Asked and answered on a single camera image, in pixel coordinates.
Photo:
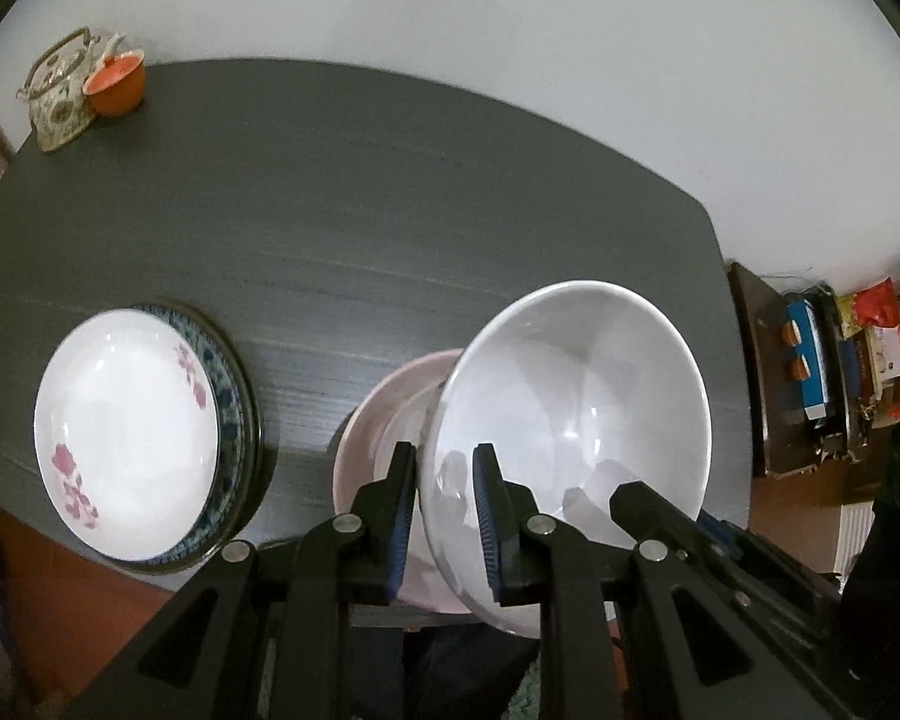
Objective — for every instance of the large blue floral plate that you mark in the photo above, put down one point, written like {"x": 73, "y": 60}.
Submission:
{"x": 247, "y": 427}

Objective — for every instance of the large pink bowl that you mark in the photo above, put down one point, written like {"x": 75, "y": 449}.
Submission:
{"x": 360, "y": 435}

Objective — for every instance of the white radiator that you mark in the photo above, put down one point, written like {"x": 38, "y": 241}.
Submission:
{"x": 851, "y": 540}

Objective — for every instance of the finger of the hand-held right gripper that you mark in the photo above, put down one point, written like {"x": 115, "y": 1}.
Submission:
{"x": 645, "y": 510}
{"x": 716, "y": 529}

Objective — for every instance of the green rug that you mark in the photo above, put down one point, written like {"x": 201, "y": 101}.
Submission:
{"x": 529, "y": 697}

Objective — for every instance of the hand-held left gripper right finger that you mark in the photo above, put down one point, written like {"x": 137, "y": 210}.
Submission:
{"x": 487, "y": 517}

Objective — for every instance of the person's dark trousers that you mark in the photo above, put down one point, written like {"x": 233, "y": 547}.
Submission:
{"x": 450, "y": 667}

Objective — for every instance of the dark wooden side cabinet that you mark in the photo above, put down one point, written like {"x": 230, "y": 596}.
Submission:
{"x": 769, "y": 405}

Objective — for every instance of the blue box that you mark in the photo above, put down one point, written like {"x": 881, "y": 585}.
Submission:
{"x": 814, "y": 360}

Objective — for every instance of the white plate with pink flowers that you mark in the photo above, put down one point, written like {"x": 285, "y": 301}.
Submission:
{"x": 120, "y": 427}

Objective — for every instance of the orange cup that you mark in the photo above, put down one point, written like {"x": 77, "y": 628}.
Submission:
{"x": 116, "y": 94}

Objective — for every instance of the white bowl with blue print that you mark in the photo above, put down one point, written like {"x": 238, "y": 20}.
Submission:
{"x": 570, "y": 390}

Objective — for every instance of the floral ceramic teapot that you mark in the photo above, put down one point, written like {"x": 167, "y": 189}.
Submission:
{"x": 56, "y": 116}

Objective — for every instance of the red packet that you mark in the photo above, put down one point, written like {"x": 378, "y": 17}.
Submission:
{"x": 877, "y": 304}

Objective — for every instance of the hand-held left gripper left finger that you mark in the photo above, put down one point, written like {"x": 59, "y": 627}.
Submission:
{"x": 401, "y": 517}

